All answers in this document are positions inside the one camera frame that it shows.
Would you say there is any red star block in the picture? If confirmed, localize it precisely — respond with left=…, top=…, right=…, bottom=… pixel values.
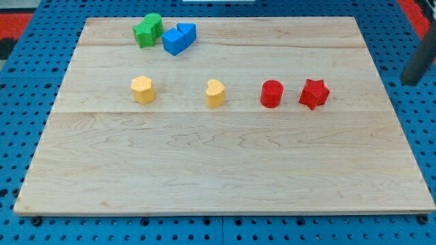
left=298, top=79, right=330, bottom=110

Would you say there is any green star block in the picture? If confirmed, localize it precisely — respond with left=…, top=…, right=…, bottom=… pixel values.
left=132, top=22, right=157, bottom=48

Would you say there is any yellow heart block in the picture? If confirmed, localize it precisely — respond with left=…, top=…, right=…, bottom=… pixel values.
left=206, top=79, right=225, bottom=108

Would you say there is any red cylinder block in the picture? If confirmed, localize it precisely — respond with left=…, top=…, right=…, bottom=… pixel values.
left=260, top=80, right=283, bottom=108

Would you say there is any yellow hexagon block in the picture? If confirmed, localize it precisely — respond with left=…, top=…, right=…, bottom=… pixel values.
left=131, top=76, right=155, bottom=104

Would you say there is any blue cube block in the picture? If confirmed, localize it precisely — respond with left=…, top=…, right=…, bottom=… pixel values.
left=161, top=28, right=186, bottom=56

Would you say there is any blue triangle block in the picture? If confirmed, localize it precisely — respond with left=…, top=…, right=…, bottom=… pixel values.
left=176, top=22, right=197, bottom=47

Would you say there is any green cylinder block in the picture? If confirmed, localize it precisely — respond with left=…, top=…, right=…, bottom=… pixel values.
left=144, top=13, right=164, bottom=37

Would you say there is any wooden board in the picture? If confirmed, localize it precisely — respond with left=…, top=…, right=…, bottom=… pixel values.
left=14, top=17, right=435, bottom=216

